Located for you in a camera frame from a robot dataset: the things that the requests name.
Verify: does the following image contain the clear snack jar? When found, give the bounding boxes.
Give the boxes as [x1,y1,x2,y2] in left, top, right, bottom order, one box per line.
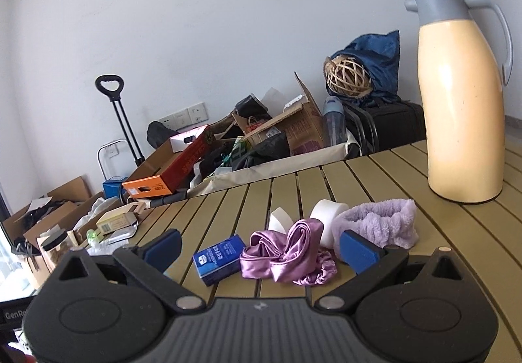
[41,229,69,268]

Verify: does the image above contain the white plastic bag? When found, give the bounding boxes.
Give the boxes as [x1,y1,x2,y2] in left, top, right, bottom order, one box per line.
[73,196,123,227]

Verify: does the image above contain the black plastic bag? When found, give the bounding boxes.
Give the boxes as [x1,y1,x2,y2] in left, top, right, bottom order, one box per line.
[234,132,291,168]

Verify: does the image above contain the olive folding table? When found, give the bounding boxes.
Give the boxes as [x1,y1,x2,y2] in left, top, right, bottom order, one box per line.
[85,138,522,363]

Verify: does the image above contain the black suitcase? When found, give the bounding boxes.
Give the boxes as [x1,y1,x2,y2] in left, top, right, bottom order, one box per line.
[343,100,427,155]

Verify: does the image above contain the orange red long box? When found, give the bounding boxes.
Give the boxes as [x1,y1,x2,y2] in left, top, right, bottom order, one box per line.
[122,125,215,198]

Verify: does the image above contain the white wall socket panel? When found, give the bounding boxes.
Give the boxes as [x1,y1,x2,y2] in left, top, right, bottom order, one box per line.
[158,102,208,131]

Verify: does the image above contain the rattan ball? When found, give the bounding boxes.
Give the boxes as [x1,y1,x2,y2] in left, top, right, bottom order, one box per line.
[324,55,373,98]

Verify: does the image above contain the navy blue cloth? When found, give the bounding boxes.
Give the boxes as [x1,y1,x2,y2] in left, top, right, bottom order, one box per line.
[332,30,400,106]

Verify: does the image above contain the large white tape roll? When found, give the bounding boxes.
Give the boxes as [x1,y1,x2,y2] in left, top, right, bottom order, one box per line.
[309,199,350,247]

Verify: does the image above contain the small blue box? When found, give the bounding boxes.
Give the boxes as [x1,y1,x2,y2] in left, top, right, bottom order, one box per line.
[192,234,246,287]

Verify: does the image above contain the blue water bottle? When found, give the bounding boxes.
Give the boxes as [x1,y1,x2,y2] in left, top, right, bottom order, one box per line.
[323,97,347,147]

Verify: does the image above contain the open cardboard box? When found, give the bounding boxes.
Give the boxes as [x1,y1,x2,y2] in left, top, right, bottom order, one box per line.
[0,175,107,253]

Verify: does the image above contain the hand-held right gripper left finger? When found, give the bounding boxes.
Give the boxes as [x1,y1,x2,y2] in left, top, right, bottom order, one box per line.
[51,228,207,311]

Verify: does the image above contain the yellow green small box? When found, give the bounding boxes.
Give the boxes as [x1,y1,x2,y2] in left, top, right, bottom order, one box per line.
[96,210,137,235]

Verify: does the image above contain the small white tape roll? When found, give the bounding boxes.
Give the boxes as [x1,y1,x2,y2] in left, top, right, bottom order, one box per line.
[268,207,295,234]

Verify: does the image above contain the purple satin cloth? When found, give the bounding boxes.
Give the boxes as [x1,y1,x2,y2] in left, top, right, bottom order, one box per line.
[240,218,327,286]

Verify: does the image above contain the black trolley handle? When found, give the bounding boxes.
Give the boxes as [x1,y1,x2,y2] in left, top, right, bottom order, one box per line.
[95,74,146,168]

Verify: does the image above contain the black cloth bag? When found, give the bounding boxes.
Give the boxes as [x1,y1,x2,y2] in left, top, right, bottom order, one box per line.
[147,121,180,147]

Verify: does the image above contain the yellow thermos jug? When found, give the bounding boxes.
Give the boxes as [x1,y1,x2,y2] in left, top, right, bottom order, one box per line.
[405,0,514,205]

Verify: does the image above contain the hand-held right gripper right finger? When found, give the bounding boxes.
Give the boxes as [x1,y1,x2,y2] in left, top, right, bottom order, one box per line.
[314,229,469,312]

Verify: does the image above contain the purple fluffy headband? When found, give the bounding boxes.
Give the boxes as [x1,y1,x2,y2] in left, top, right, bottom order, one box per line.
[331,199,420,261]

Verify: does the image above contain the purple satin scrunchie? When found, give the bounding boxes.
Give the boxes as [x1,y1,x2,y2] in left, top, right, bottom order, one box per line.
[302,251,338,286]

